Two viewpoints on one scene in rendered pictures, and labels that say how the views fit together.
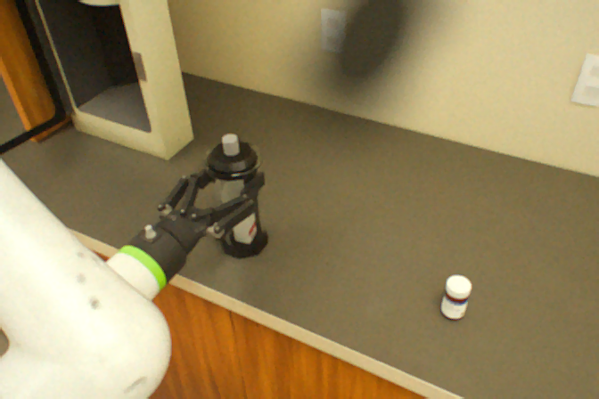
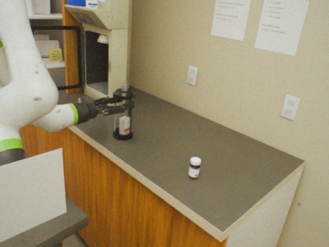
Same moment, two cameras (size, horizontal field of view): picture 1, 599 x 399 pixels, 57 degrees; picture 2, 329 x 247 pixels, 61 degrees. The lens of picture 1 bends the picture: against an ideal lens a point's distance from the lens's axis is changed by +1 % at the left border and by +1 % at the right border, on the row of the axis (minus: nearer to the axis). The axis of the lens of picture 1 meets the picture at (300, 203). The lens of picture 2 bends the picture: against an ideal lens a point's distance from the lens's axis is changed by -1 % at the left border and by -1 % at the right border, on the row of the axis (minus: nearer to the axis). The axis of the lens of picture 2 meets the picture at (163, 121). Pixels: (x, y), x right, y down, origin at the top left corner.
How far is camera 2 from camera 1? 53 cm
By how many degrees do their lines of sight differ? 21
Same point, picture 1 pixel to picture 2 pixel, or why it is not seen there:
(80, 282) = (36, 66)
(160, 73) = (117, 71)
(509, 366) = (205, 197)
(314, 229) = (153, 139)
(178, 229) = (90, 105)
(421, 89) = (222, 104)
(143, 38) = (113, 55)
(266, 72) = (165, 91)
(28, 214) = (32, 47)
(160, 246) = (80, 106)
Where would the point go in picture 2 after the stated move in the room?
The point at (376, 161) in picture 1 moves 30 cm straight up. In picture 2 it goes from (194, 127) to (201, 75)
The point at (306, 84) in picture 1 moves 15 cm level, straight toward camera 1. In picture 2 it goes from (179, 98) to (173, 105)
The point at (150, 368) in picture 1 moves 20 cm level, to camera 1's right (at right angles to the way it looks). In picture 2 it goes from (43, 96) to (107, 109)
